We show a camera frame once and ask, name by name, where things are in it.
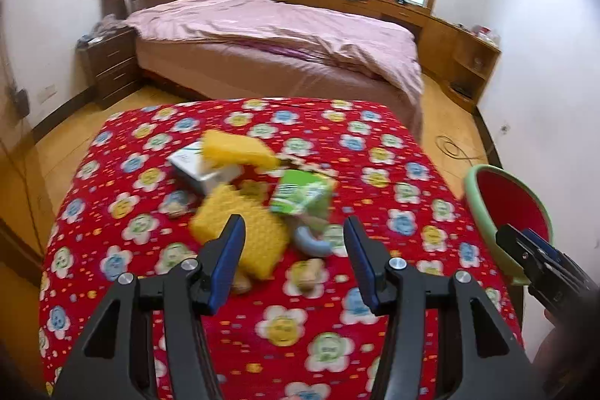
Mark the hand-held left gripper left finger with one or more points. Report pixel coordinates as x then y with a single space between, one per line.
225 269

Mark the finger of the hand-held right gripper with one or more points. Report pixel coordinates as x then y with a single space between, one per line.
543 243
513 245

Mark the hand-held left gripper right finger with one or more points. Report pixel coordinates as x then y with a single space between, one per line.
363 269

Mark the yellow foam net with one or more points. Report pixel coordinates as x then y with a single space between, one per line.
243 231

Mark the red bin with green rim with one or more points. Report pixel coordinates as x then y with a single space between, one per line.
511 203

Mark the green snack packet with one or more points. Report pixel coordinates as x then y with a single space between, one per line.
300 194

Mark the small white box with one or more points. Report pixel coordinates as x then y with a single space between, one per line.
197 168

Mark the yellow corn toy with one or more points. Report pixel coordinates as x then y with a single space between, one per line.
234 147

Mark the person's right hand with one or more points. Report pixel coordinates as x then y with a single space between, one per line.
562 358

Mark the peanut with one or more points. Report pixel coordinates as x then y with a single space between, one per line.
241 285
309 276

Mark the red smiley flower printed blanket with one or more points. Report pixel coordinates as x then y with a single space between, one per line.
300 334

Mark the red and white containers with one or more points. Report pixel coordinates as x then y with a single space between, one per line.
485 32

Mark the long wooden cabinet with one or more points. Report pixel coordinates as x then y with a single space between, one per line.
440 37

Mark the wooden wardrobe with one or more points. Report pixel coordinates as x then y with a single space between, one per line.
18 175

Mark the dark wooden nightstand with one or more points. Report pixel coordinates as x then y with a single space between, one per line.
115 62

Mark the pink duvet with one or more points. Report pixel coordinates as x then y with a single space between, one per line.
281 25

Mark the black power adapter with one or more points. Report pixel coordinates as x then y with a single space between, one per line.
20 101

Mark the crumpled clothes pile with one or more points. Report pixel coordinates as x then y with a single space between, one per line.
108 25

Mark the white wall socket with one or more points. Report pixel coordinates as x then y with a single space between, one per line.
48 91

